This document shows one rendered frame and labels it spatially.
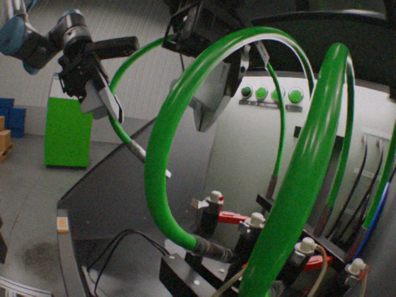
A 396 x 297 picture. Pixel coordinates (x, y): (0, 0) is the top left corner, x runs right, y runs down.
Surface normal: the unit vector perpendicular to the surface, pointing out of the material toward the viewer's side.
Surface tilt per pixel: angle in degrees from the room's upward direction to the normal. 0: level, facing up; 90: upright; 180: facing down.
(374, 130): 90
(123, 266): 0
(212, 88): 93
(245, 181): 90
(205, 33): 90
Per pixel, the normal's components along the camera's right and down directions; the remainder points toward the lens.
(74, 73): 0.11, -0.07
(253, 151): -0.76, -0.06
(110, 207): 0.62, 0.23
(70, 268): 0.20, -0.97
